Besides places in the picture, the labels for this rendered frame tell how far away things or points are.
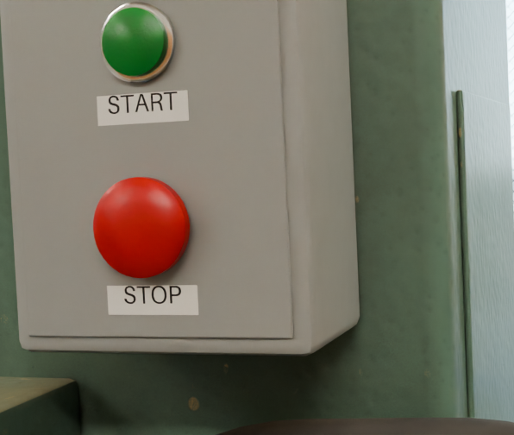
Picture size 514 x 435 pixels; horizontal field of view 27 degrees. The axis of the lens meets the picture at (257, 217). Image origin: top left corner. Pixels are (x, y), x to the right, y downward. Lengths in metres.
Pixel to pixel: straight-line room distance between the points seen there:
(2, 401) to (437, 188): 0.16
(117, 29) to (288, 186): 0.07
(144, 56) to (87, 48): 0.02
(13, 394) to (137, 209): 0.10
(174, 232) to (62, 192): 0.04
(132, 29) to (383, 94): 0.09
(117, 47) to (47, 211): 0.06
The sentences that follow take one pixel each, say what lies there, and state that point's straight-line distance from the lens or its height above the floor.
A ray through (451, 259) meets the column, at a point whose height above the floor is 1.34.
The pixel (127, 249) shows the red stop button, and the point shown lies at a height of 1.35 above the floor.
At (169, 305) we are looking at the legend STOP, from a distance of 0.33.
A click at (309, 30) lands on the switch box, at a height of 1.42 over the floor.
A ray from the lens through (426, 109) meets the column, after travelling 0.37.
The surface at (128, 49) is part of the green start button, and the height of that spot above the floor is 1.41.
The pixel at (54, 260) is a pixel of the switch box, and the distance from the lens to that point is 0.34.
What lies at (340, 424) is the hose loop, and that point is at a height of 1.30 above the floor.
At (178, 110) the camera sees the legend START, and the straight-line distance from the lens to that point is 0.32.
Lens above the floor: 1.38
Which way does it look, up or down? 3 degrees down
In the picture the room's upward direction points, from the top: 3 degrees counter-clockwise
